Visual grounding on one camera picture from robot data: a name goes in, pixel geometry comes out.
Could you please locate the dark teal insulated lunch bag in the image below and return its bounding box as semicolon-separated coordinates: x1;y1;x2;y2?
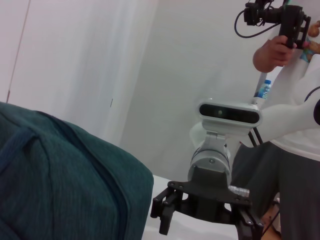
0;101;155;240

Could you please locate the clear water bottle blue cap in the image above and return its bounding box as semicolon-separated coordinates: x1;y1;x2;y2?
254;79;273;100

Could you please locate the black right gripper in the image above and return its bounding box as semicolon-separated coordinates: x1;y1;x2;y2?
150;166;265;240

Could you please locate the black handheld camera rig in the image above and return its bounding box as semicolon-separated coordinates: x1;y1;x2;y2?
242;0;312;50

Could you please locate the person in white shirt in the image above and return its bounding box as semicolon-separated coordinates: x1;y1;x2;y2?
231;0;320;240

